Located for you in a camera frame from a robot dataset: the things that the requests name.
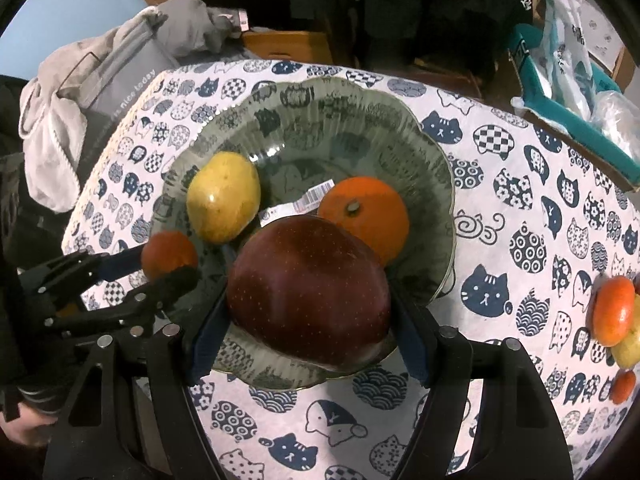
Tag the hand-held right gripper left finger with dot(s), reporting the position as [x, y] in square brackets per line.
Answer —
[207, 340]

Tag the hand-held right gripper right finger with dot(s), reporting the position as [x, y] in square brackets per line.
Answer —
[412, 345]

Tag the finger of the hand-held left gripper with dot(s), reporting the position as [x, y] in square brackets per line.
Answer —
[160, 292]
[120, 264]

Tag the small tangerine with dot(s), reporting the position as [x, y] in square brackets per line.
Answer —
[167, 252]
[622, 387]

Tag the dark red apple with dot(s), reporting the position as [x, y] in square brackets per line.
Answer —
[310, 290]

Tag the large orange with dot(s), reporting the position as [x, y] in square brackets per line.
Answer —
[612, 310]
[370, 225]

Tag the green glass bowl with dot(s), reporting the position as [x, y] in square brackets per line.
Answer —
[350, 135]

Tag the person's left hand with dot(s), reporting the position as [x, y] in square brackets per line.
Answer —
[22, 425]

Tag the cat print tablecloth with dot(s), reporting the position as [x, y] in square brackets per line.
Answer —
[500, 260]

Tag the dark cloth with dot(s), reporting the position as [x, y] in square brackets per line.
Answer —
[10, 160]

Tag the grey laundry bag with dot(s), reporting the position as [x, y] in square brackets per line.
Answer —
[120, 95]

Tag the barcode sticker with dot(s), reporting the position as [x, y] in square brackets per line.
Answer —
[315, 195]

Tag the wooden drawer base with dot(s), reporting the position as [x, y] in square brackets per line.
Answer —
[290, 46]

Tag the teal box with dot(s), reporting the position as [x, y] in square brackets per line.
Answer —
[550, 105]

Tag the clear plastic bag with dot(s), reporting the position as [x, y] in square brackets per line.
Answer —
[617, 120]

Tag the white rice bag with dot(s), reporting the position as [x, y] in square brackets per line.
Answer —
[565, 50]

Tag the black hooded coat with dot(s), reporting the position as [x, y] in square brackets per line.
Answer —
[450, 10]

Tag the white patterned basket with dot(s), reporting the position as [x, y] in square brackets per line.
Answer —
[597, 27]

